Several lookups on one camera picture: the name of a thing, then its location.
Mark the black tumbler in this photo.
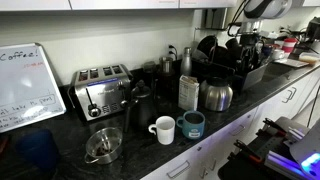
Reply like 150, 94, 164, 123
224, 37, 244, 63

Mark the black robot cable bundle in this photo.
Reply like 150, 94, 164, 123
227, 0, 249, 37

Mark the steel sink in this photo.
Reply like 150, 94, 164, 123
263, 62, 294, 83

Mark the small dark glass jar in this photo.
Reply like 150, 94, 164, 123
142, 60, 158, 88

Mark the thin black cable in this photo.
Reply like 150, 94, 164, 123
306, 84, 320, 128

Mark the black robot cart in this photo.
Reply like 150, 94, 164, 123
218, 116, 320, 180

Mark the dark blue plastic cup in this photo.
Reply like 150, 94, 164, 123
14, 128, 61, 171

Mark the grey flat tray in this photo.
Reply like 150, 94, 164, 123
274, 58, 309, 69

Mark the small white cup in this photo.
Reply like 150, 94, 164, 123
271, 48, 286, 61

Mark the black gooseneck kettle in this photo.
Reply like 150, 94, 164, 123
123, 79, 158, 133

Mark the blue ceramic mug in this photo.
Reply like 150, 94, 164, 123
175, 110, 206, 140

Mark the steel coffee carafe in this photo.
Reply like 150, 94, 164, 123
199, 76, 234, 112

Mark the purple lit aluminium bar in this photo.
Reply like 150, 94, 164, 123
264, 149, 309, 180

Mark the steel water bottle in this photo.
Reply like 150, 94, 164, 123
180, 46, 193, 77

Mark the white lower cabinet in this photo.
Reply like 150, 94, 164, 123
139, 68, 320, 180

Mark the white ceramic mug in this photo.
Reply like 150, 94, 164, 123
148, 115, 176, 146

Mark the white wall outlet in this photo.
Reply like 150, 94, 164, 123
167, 43, 178, 61

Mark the red cup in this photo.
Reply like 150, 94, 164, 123
282, 37, 298, 54

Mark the black dish rack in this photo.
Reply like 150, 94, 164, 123
191, 58, 269, 93

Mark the white cabinet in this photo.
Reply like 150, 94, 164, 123
139, 68, 320, 180
0, 0, 238, 12

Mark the black countertop appliance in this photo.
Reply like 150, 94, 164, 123
305, 17, 320, 43

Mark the grey wall mounted box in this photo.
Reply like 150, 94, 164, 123
203, 8, 229, 31

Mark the steel strainer pot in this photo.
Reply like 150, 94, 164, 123
83, 126, 124, 165

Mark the white dry erase board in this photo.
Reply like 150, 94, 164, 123
0, 42, 67, 134

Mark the steel cabinet door handle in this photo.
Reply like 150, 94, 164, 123
199, 165, 208, 179
209, 159, 218, 172
286, 86, 298, 101
281, 89, 294, 104

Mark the white couscous box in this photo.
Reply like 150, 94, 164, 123
178, 74, 200, 112

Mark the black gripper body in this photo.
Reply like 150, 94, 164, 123
239, 32, 260, 48

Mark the white device with blue light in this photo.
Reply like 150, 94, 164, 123
289, 121, 320, 179

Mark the white upper cabinet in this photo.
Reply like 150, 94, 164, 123
0, 0, 238, 12

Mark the black red clamp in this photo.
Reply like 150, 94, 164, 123
262, 117, 288, 138
233, 139, 264, 164

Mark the steel four slot toaster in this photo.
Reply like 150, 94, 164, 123
67, 63, 134, 122

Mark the dark glass french press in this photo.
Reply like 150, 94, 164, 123
154, 55, 181, 113

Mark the black pan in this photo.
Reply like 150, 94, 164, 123
196, 34, 219, 61

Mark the clear plastic food container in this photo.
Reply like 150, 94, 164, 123
298, 52, 320, 65

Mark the steel drawer handle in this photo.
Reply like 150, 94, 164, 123
229, 124, 246, 136
166, 160, 192, 180

